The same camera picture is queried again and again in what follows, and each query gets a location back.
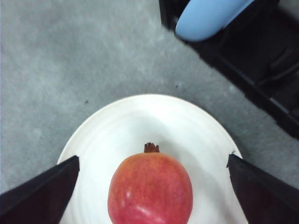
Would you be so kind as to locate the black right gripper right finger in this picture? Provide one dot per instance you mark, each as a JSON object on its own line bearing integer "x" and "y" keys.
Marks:
{"x": 263, "y": 198}

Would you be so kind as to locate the white plate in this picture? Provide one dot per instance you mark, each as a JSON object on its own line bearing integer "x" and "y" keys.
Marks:
{"x": 181, "y": 127}

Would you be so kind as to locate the red pomegranate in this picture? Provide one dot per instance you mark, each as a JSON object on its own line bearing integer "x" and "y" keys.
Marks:
{"x": 150, "y": 188}

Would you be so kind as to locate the blue plate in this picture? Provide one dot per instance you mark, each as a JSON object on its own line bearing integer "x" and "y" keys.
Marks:
{"x": 203, "y": 18}

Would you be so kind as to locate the black plastic dish rack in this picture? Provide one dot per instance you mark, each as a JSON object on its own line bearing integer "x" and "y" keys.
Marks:
{"x": 259, "y": 52}

